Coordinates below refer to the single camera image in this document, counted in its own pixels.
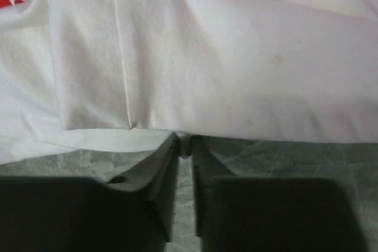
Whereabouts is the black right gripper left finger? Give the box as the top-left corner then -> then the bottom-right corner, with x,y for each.
101,134 -> 180,243

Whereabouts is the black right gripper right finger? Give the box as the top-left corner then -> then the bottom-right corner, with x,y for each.
190,136 -> 236,237

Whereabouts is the white t-shirt with red print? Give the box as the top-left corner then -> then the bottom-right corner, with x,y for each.
1,0 -> 377,164

